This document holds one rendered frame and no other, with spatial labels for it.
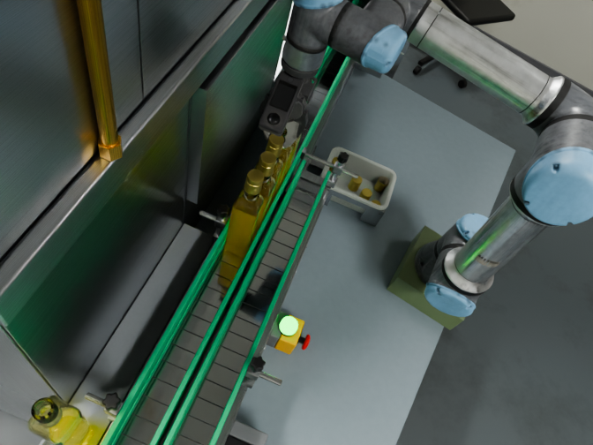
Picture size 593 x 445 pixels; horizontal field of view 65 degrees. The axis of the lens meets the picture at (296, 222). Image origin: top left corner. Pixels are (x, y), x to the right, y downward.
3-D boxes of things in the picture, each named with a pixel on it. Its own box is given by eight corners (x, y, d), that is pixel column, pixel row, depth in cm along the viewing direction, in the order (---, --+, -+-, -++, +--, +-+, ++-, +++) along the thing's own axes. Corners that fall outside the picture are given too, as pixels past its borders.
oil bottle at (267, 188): (243, 216, 120) (256, 163, 103) (263, 225, 120) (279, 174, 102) (234, 232, 117) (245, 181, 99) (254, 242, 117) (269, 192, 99)
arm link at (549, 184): (474, 282, 118) (635, 133, 73) (458, 329, 110) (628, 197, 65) (431, 259, 120) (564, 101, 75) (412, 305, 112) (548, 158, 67)
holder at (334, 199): (311, 156, 155) (318, 140, 149) (386, 189, 155) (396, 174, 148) (295, 192, 145) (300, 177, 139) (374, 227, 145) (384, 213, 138)
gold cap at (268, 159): (273, 166, 100) (278, 153, 97) (271, 178, 98) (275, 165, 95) (258, 162, 100) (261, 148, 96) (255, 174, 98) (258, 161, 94)
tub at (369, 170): (326, 161, 155) (334, 143, 148) (387, 188, 155) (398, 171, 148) (310, 198, 145) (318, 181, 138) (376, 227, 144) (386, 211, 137)
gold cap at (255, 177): (251, 198, 94) (254, 184, 91) (240, 186, 95) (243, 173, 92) (264, 190, 96) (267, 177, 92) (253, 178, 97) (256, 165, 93)
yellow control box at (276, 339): (273, 320, 120) (279, 309, 114) (300, 332, 120) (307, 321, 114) (264, 344, 116) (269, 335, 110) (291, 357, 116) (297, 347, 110)
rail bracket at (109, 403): (98, 395, 90) (88, 376, 79) (130, 409, 90) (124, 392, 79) (86, 415, 88) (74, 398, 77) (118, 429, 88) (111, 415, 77)
